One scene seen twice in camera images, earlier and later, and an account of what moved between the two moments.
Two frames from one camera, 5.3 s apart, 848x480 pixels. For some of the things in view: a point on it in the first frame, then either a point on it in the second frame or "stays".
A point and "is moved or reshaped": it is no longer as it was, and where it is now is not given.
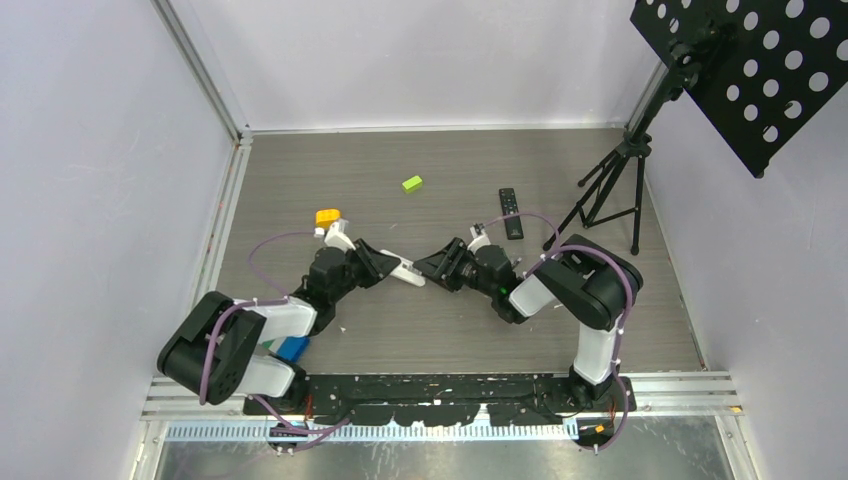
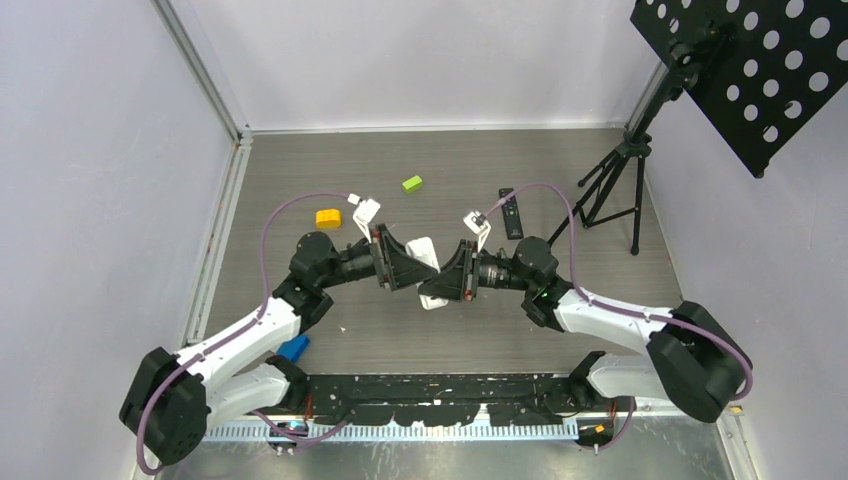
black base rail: (447, 399) stays
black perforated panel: (758, 70) stays
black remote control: (510, 207) stays
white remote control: (405, 271) is moved or reshaped
